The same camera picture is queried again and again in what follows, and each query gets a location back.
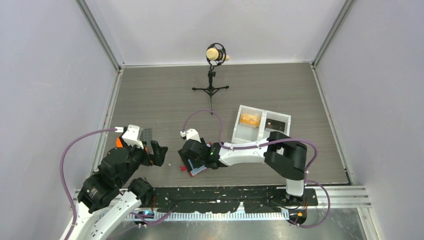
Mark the beige microphone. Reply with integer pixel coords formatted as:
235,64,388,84
205,47,230,62

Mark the white two-compartment tray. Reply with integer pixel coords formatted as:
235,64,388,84
231,105,292,144

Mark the black credit card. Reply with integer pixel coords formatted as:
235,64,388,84
265,118,286,132

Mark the black microphone tripod stand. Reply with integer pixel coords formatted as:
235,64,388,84
192,42,231,115

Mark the orange curved plastic piece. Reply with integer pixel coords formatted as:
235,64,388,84
115,137,125,148

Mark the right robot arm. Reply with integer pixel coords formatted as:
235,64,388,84
178,129,308,205

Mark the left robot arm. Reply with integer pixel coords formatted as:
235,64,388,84
61,140,169,240

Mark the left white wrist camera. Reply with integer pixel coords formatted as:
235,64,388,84
114,124,145,149

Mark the grey studded baseplate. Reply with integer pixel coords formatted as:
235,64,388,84
139,128,153,145

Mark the orange credit card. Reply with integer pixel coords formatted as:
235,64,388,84
239,113,261,129

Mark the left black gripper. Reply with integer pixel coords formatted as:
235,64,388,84
117,133,168,186

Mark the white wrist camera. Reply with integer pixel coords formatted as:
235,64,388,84
114,124,145,149
180,128,201,143

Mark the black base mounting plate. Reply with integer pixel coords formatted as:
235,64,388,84
153,185,318,214

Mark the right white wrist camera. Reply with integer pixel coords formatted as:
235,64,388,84
180,128,201,143

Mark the red card holder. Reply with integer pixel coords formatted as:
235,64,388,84
178,139,211,177

